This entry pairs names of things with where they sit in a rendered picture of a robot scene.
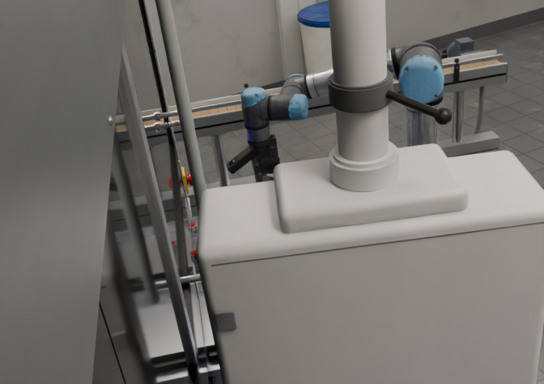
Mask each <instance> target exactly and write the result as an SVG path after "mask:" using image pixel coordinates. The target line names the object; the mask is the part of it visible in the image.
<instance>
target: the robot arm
mask: <svg viewBox="0 0 544 384"><path fill-rule="evenodd" d="M386 55H387V70H389V71H390V72H391V73H392V74H393V78H394V79H396V80H398V83H399V87H400V94H402V95H404V96H408V97H410V98H412V99H415V100H417V101H420V102H422V103H424V104H426V105H430V106H432V107H434V108H437V106H438V105H439V104H441V103H442V101H443V86H444V72H443V67H442V59H441V55H440V52H439V51H438V49H437V48H436V47H435V46H433V45H431V44H429V43H426V42H413V43H409V44H405V45H400V46H397V47H393V48H391V49H389V51H388V52H387V53H386ZM332 74H333V68H329V69H326V70H321V71H318V72H314V73H311V74H308V75H300V74H293V75H290V76H289V77H288V78H287V79H286V81H285V82H284V84H283V88H282V91H281V92H280V94H279V95H271V96H270V95H266V92H265V90H264V89H263V88H261V87H251V88H247V89H245V90H244V91H242V93H241V95H240V98H241V108H242V112H243V117H244V128H245V133H246V139H247V140H248V145H249V146H248V147H246V148H245V149H244V150H243V151H242V152H241V153H239V154H238V155H237V156H235V157H234V158H233V159H231V160H230V161H229V162H227V170H228V171H229V172H230V173H231V174H234V173H235V172H236V171H238V170H239V169H240V168H242V167H243V166H244V165H246V164H247V163H248V162H249V161H252V166H253V171H254V175H255V180H256V182H262V181H273V180H274V178H273V177H270V176H267V173H268V174H271V173H273V172H274V167H275V166H276V165H277V164H280V161H279V160H280V158H279V157H278V148H277V141H276V137H275V135H274V134H271V133H270V123H269V121H290V120H292V121H296V120H304V119H305V118H306V117H307V116H308V100H309V99H312V98H316V97H319V96H325V95H329V89H328V78H329V77H330V76H331V75H332ZM404 106H405V105H404ZM405 107H406V129H407V147H413V146H419V145H425V144H432V143H433V144H437V145H438V138H437V123H436V121H435V119H434V118H433V117H431V116H428V115H426V114H424V113H421V112H419V111H417V110H414V109H411V108H409V107H407V106H405Z"/></svg>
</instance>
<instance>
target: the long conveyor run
mask: <svg viewBox="0 0 544 384"><path fill-rule="evenodd" d="M442 53H443V55H442V67H443V72H444V86H443V93H448V92H456V91H461V90H465V89H471V88H475V87H484V86H488V85H493V84H497V83H506V82H507V73H508V64H507V63H506V62H502V61H500V58H504V55H503V54H497V55H493V54H496V50H492V51H486V52H481V53H473V54H468V55H463V56H459V57H454V58H447V57H448V55H447V54H446V53H447V50H446V49H443V50H442ZM489 55H491V56H489ZM484 56H487V57H484ZM480 57H482V58H480ZM471 58H473V59H471ZM466 59H469V60H466ZM461 60H464V61H461ZM447 62H450V63H447ZM282 88H283V87H277V88H273V89H268V90H265V92H266V94H270V93H274V94H270V96H271V95H279V94H280V92H281V91H282ZM393 90H394V91H395V92H398V93H400V87H399V83H398V80H396V79H393ZM276 92H278V93H276ZM240 95H241V94H239V95H234V96H226V97H221V98H216V99H212V100H203V101H198V102H193V103H190V105H191V109H192V114H193V122H194V126H195V131H196V135H197V138H199V137H204V136H208V135H213V134H222V133H227V132H231V131H236V130H244V129H245V128H244V117H243V112H242V108H241V100H238V99H241V98H240ZM230 100H232V101H230ZM224 101H227V102H224ZM219 102H223V103H219ZM216 103H218V104H216ZM211 104H213V105H211ZM201 105H204V106H201ZM197 106H200V107H197ZM192 107H195V108H192ZM331 113H336V108H335V107H333V106H332V105H331V104H330V103H329V95H325V96H319V97H316V98H312V99H309V100H308V116H307V117H306V118H308V117H316V116H321V115H326V114H331ZM173 131H174V135H175V139H176V141H181V140H184V139H183V135H182V131H181V126H174V127H173Z"/></svg>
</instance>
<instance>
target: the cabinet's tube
mask: <svg viewBox="0 0 544 384"><path fill-rule="evenodd" d="M328 3H329V25H330V37H331V49H332V61H333V74H332V75H331V76H330V77H329V78H328V89H329V103H330V104H331V105H332V106H333V107H335V108H336V119H337V132H338V144H337V145H336V146H335V147H333V148H332V150H331V151H330V153H329V167H330V177H331V180H332V182H333V183H334V184H335V185H336V186H339V187H340V188H343V189H345V190H351V191H357V192H368V191H374V190H381V189H384V188H386V187H388V186H391V185H392V184H393V183H394V182H395V181H396V180H397V179H398V178H399V150H398V148H397V147H396V146H395V145H394V144H393V143H391V142H390V141H389V119H388V105H389V104H390V103H391V102H392V101H395V102H397V103H399V104H401V105H405V106H407V107H409V108H411V109H414V110H417V111H419V112H421V113H424V114H426V115H428V116H431V117H433V118H434V119H435V121H436V123H437V124H439V125H442V126H444V125H447V124H449V123H450V122H451V120H452V117H453V115H452V113H451V111H450V110H449V109H447V108H440V109H437V108H434V107H432V106H430V105H426V104H424V103H422V102H420V101H417V100H415V99H412V98H410V97H408V96H404V95H402V94H400V93H398V92H395V91H394V90H393V74H392V73H391V72H390V71H389V70H387V55H386V22H385V0H328Z"/></svg>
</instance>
